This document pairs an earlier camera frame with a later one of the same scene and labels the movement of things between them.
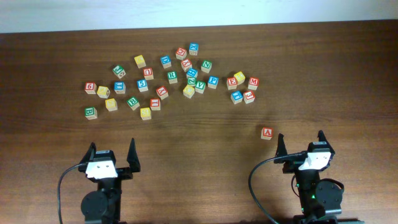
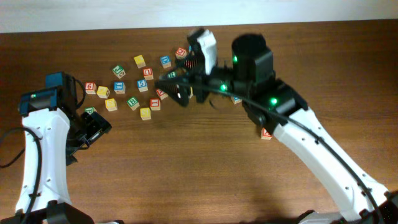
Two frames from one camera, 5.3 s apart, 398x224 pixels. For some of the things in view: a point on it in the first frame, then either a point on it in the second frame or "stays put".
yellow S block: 145,113 stays put
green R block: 172,77 stays put
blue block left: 119,87 stays put
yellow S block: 111,104 stays put
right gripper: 282,149 to 198,65
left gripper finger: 89,155 to 69,157
